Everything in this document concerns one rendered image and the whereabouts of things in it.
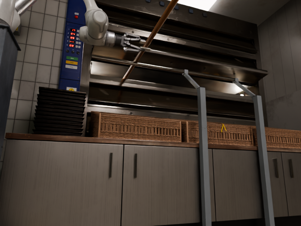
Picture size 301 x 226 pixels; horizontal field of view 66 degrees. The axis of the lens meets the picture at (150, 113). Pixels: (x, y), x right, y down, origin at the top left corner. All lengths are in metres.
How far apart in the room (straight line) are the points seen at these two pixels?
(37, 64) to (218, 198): 1.64
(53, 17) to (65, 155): 1.30
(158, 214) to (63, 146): 0.66
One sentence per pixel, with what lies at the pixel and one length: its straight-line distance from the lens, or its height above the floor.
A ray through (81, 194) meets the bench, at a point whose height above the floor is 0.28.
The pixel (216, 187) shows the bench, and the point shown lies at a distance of 1.63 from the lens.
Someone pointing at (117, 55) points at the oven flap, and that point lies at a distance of 2.11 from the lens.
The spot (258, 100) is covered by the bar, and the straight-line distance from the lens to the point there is 1.89.
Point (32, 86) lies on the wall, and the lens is 2.00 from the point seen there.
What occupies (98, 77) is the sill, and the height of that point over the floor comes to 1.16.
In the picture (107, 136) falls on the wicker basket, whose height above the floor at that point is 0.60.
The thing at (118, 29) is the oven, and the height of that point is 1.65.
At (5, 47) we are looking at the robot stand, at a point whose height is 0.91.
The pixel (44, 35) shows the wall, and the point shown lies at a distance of 2.17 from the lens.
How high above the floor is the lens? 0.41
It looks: 14 degrees up
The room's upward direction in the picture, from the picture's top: 1 degrees clockwise
